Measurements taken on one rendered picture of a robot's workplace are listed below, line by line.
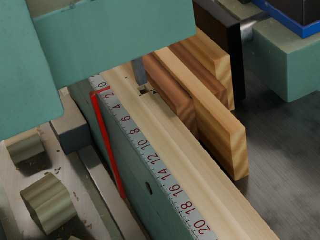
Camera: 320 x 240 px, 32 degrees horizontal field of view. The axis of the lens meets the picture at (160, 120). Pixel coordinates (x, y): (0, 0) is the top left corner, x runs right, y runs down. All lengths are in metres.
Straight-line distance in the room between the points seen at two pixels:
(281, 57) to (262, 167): 0.11
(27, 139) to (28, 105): 0.29
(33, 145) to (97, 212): 0.14
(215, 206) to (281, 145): 0.13
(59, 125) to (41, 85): 0.26
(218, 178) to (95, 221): 0.22
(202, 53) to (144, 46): 0.08
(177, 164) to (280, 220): 0.09
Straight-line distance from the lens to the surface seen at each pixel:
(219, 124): 0.47
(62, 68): 0.46
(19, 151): 0.72
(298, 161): 0.51
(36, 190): 0.62
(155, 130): 0.48
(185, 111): 0.51
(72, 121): 0.68
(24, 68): 0.41
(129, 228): 0.59
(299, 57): 0.55
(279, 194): 0.49
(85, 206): 0.64
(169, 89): 0.52
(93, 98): 0.52
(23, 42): 0.40
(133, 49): 0.47
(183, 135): 0.49
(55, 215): 0.62
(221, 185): 0.44
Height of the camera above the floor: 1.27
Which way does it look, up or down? 40 degrees down
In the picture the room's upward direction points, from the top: 12 degrees counter-clockwise
